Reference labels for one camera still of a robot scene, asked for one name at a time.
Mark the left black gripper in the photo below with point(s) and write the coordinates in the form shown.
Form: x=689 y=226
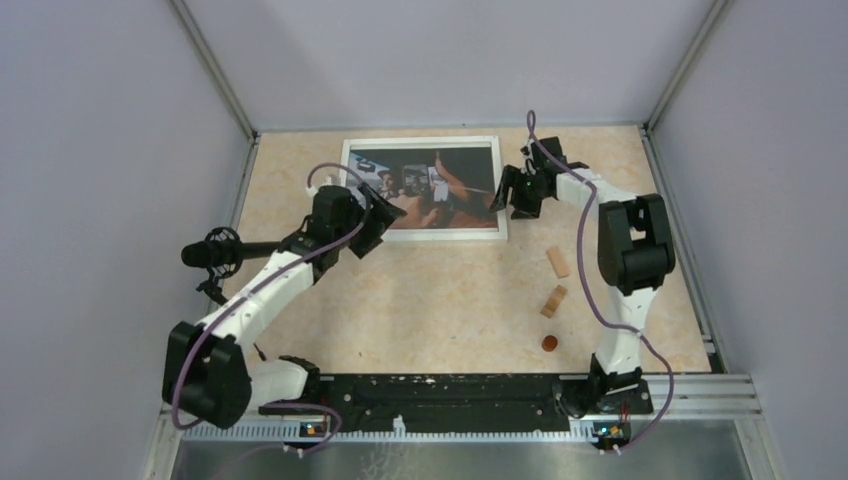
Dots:
x=381 y=215

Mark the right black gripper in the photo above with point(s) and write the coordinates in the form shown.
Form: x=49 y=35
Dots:
x=523 y=210

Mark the wooden picture frame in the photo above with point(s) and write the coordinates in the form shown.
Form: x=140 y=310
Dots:
x=349 y=176

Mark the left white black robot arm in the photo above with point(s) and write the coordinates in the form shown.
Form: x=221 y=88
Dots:
x=205 y=373

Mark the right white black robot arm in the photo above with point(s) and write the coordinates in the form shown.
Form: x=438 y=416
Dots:
x=634 y=251

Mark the light wooden block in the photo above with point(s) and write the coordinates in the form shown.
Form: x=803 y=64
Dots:
x=558 y=263

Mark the darker wooden block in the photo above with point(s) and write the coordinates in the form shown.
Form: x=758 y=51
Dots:
x=553 y=301

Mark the black microphone on stand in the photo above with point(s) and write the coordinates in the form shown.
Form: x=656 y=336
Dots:
x=221 y=254

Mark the small brown round disc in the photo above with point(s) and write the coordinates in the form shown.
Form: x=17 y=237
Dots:
x=549 y=343

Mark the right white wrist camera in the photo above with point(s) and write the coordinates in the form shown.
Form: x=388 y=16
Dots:
x=526 y=150

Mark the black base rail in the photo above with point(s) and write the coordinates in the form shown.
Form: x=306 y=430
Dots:
x=464 y=403

